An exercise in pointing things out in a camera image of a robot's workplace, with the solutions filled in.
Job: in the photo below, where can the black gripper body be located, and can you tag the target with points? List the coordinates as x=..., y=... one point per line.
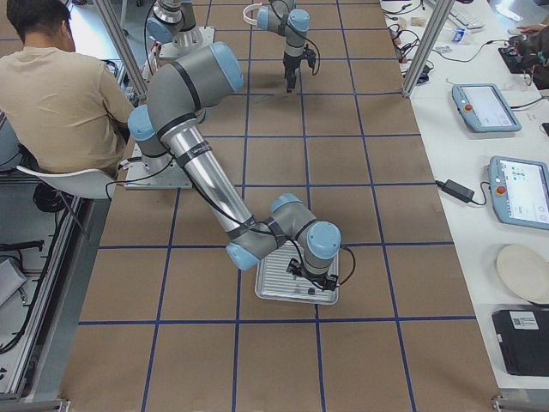
x=311, y=279
x=290, y=71

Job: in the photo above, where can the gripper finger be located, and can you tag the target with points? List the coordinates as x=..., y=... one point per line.
x=291, y=84
x=312, y=60

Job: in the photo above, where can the silver ribbed metal tray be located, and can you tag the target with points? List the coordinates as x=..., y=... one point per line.
x=274, y=283

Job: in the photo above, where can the black power adapter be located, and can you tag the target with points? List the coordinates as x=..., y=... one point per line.
x=456, y=190

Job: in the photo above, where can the far blue teach pendant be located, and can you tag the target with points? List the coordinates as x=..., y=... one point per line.
x=484, y=109

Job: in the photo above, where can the blue teach pendant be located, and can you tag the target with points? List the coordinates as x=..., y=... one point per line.
x=484, y=109
x=519, y=191

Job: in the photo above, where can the cream round plate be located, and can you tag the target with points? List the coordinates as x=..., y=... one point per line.
x=524, y=272

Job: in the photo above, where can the black laptop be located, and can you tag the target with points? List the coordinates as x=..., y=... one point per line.
x=523, y=340

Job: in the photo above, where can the near blue teach pendant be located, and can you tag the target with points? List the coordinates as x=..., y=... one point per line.
x=519, y=191

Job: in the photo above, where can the white chair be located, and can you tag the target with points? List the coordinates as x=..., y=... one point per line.
x=89, y=184

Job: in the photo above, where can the person in beige shirt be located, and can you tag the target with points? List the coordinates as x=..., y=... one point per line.
x=66, y=108

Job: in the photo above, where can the white curved plastic bracket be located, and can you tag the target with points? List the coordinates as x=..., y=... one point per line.
x=248, y=13

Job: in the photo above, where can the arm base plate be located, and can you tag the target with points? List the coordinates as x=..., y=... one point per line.
x=186, y=42
x=152, y=168

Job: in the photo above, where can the aluminium frame post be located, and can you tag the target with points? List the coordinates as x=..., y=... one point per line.
x=432, y=30

